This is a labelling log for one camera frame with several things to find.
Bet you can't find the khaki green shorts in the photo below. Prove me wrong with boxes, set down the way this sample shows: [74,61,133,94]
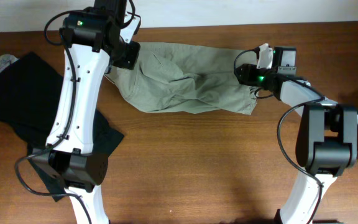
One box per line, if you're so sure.
[106,42,257,115]

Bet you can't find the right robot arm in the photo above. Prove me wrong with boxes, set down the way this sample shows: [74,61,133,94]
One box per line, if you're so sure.
[234,64,357,223]

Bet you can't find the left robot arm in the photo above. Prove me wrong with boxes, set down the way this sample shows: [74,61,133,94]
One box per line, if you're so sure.
[28,0,141,223]

